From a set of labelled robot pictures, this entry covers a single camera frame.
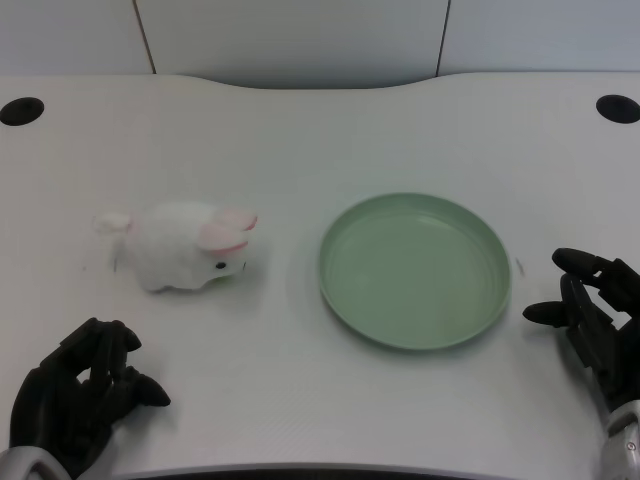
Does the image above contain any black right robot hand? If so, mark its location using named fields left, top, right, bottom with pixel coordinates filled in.
left=522, top=246, right=640, bottom=421

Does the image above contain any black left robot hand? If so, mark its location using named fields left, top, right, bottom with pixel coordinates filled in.
left=8, top=316, right=172, bottom=479

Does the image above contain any white plush rabbit doll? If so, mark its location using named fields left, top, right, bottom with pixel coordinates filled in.
left=93, top=200, right=259, bottom=294

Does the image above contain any green round plate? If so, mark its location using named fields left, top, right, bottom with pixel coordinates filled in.
left=318, top=192, right=513, bottom=352

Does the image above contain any black round table grommet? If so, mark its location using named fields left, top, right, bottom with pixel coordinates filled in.
left=0, top=97, right=46, bottom=127
left=595, top=93, right=640, bottom=124

